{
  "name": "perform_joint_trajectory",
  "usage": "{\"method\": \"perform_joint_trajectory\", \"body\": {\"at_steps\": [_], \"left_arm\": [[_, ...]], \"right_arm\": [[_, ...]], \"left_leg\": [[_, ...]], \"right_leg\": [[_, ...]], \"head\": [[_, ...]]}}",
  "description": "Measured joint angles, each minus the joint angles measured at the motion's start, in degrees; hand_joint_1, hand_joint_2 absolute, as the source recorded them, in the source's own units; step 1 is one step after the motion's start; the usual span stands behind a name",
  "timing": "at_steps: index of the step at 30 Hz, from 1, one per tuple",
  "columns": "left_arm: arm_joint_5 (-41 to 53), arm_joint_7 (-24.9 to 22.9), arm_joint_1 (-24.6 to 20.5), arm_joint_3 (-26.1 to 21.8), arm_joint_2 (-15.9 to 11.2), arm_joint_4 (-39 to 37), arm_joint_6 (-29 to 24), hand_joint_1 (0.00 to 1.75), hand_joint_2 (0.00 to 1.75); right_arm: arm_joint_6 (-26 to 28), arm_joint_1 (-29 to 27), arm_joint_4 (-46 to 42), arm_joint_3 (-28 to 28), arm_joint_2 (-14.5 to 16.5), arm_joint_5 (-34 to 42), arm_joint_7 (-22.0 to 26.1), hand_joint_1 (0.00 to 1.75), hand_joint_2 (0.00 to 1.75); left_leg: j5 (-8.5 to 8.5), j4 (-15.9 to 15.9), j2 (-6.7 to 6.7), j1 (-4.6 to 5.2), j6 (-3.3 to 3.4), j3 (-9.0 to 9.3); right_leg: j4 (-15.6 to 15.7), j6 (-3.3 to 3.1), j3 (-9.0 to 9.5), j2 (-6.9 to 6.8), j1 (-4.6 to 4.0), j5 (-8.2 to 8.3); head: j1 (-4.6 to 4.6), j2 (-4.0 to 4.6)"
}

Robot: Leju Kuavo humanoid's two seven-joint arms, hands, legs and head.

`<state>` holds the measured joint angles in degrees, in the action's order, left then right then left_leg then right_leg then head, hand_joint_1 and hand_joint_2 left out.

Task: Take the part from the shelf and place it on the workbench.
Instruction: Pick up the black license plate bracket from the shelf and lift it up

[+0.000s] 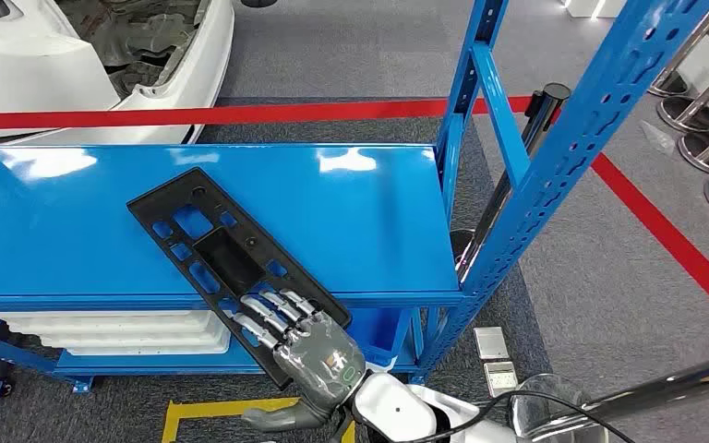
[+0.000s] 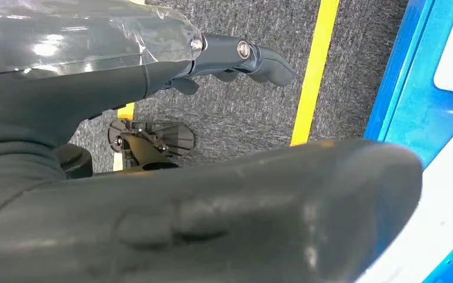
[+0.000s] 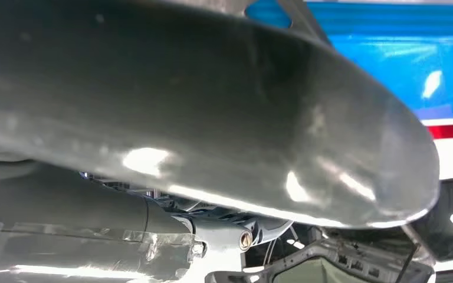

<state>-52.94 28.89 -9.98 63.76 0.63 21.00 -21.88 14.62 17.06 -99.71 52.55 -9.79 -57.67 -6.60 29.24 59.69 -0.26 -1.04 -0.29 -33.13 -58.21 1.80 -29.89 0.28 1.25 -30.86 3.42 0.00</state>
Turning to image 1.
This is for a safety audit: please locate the red barrier belt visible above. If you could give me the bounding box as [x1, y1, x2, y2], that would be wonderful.
[591, 152, 709, 336]
[0, 95, 560, 131]

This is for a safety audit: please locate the silver floor socket plate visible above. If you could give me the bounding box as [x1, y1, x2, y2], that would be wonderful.
[483, 362, 520, 399]
[474, 327, 511, 361]

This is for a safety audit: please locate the black plastic panel part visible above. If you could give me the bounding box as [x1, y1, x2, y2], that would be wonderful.
[126, 166, 354, 390]

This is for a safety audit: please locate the white car body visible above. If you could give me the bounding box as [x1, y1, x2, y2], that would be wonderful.
[0, 0, 235, 147]

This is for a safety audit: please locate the blue metal shelf rack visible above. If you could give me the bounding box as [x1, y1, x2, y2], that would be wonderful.
[0, 0, 709, 410]

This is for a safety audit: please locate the yellow floor tape square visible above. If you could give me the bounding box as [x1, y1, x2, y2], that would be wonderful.
[162, 397, 357, 443]

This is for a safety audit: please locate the blue plastic bin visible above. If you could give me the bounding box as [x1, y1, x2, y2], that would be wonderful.
[346, 307, 417, 368]

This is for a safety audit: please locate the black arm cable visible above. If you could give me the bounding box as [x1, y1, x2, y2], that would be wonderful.
[385, 389, 637, 443]

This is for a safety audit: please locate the chrome stanchion black top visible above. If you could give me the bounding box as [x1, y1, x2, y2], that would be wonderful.
[450, 82, 572, 283]
[509, 351, 709, 443]

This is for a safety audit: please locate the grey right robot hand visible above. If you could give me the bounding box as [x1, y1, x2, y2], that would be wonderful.
[231, 289, 368, 433]

